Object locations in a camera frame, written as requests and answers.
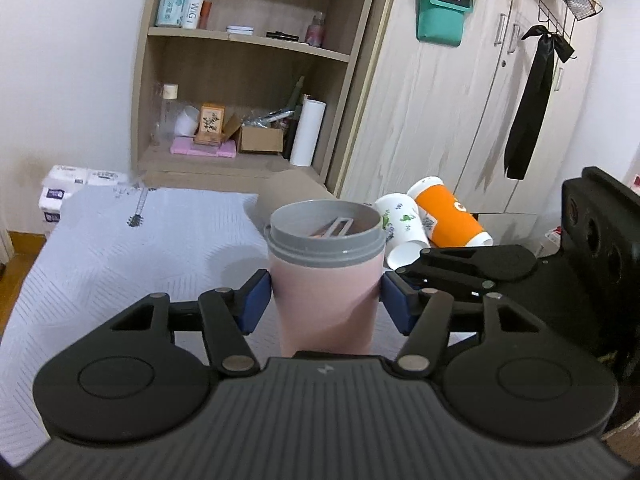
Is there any white WIS tube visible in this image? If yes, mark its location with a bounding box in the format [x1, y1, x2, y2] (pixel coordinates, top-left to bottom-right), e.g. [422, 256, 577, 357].
[182, 0, 204, 29]

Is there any small white cup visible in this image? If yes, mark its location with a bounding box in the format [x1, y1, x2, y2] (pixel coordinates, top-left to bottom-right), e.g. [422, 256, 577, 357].
[174, 105, 200, 138]

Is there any black flat item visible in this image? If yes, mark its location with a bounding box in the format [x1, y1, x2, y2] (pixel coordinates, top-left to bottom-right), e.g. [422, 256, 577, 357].
[266, 32, 299, 42]

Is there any white floral paper cup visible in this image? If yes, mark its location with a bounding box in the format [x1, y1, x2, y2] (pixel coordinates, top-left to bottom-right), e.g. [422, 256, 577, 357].
[374, 193, 431, 270]

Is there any beige tumbler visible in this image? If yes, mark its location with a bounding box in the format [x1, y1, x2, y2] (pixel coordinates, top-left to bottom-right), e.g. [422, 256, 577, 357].
[245, 169, 334, 233]

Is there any white flat case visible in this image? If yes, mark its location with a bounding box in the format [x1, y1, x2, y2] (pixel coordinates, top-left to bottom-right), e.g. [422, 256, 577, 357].
[226, 26, 254, 36]

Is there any pink small bottle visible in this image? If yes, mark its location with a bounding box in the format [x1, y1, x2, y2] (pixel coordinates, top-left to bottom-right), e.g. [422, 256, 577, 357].
[305, 12, 326, 48]

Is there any pink flat box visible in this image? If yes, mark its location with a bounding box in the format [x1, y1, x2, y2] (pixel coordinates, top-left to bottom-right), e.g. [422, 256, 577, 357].
[169, 138, 238, 158]

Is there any clear bottle cream cap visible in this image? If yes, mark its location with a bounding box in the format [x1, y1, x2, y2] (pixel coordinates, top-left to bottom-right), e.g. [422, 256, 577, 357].
[151, 84, 179, 145]

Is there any teal label bottle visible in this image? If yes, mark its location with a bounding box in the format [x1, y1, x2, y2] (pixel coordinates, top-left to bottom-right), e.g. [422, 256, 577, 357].
[155, 0, 188, 28]

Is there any white paper roll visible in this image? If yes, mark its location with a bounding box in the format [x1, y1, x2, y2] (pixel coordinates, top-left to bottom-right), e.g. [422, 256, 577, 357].
[290, 99, 326, 167]

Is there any orange paper cup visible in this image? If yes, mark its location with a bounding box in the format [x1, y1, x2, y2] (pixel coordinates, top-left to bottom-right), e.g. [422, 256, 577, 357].
[407, 177, 494, 248]

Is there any small cardboard box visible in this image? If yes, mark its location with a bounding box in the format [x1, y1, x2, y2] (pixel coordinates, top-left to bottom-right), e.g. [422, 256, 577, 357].
[222, 114, 284, 154]

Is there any pink tumbler grey rim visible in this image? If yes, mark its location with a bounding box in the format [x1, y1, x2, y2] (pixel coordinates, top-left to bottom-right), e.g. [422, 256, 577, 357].
[265, 200, 385, 356]

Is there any light wood wardrobe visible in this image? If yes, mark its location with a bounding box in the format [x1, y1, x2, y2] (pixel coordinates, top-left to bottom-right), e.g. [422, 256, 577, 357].
[328, 0, 599, 230]

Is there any wooden floral box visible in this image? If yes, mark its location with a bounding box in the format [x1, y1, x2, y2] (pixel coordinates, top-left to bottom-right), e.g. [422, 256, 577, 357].
[194, 103, 224, 145]

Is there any white patterned table cloth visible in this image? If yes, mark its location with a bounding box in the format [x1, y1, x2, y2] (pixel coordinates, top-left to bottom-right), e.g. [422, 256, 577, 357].
[0, 183, 476, 466]

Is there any black ribbon bow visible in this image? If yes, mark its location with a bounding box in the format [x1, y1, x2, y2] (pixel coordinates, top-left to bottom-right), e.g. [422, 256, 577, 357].
[503, 25, 574, 181]

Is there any tissue paper pack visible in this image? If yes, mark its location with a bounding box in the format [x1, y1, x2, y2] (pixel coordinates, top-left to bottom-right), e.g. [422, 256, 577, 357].
[38, 165, 132, 237]

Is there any wooden open shelf unit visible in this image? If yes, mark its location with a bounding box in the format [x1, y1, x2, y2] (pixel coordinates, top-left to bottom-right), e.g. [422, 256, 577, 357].
[131, 0, 374, 193]

